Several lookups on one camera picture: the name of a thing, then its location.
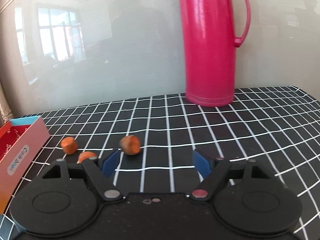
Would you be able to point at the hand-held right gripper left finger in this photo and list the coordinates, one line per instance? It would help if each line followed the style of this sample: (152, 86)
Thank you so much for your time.
(110, 163)

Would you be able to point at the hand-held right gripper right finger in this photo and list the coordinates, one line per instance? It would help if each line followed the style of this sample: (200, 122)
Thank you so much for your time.
(201, 163)

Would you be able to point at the carrot piece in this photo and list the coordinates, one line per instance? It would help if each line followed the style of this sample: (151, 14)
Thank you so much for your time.
(85, 156)
(130, 145)
(69, 145)

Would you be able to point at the red cardboard box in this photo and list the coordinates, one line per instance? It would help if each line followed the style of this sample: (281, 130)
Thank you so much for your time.
(25, 140)

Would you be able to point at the black white checkered tablecloth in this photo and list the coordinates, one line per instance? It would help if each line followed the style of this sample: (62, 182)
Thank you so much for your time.
(175, 130)

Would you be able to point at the pink thermos jug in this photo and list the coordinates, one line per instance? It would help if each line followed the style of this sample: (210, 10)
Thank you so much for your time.
(210, 55)

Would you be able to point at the beige patterned curtain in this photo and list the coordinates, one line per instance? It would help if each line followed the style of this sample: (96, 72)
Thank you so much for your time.
(4, 105)

